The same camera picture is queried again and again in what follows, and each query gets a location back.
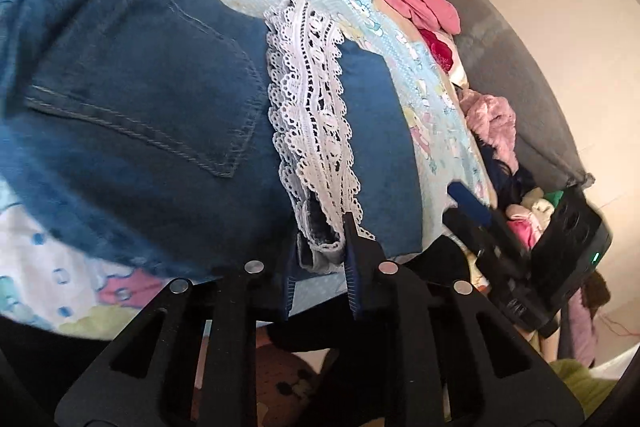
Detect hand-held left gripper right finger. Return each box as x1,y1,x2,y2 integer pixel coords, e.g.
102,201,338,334
339,212,585,427

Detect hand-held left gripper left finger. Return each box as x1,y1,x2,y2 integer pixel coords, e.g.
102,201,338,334
54,251,298,427

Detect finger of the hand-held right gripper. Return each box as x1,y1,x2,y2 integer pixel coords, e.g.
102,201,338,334
447,181,527,259
441,207,507,274

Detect blue denim pants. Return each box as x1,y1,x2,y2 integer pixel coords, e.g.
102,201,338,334
0,0,427,290

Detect dark blue cloth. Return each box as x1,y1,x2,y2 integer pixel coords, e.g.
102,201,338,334
482,156,538,210

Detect small pile of colourful clothes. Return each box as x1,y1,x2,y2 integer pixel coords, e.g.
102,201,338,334
504,187,557,250

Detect purple cloth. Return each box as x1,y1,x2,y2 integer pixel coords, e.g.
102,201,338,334
567,294,603,360

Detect pink fluffy cloth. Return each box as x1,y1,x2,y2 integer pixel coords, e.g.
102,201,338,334
459,88,520,164

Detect person's patterned pajamas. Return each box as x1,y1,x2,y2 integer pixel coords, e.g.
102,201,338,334
192,332,351,427

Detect yellow-green cloth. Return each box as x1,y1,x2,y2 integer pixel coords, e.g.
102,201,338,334
547,357,623,410

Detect red cloth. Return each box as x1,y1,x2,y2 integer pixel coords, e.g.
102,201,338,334
419,27,457,74

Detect grey padded headboard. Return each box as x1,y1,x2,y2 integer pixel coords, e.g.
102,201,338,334
419,0,597,190

